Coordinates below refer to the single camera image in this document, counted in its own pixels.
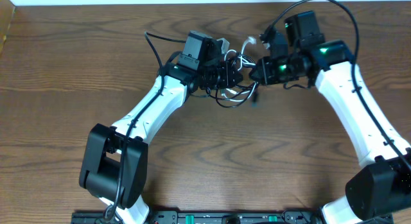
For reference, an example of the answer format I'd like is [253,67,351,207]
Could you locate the black usb cable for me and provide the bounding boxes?
[205,53,260,108]

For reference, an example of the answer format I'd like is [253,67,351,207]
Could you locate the white usb cable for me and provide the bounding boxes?
[220,36,259,103]

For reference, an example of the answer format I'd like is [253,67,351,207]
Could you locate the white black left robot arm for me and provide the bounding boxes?
[79,31,243,223]

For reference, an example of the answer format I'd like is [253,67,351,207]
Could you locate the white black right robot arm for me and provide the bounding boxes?
[249,11,410,223]

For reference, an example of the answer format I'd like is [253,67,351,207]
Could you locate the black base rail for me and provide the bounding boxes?
[70,204,394,224]

